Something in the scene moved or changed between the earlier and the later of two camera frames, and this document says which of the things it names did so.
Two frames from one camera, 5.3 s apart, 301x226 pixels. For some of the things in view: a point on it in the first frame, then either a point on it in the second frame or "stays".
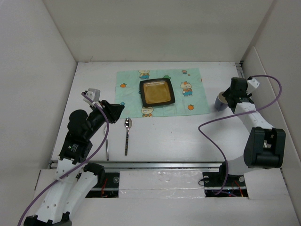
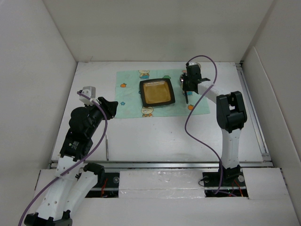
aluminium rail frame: (158, 164) stays
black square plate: (156, 92) stays
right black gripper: (227, 93) to (185, 87)
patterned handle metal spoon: (128, 124) to (181, 81)
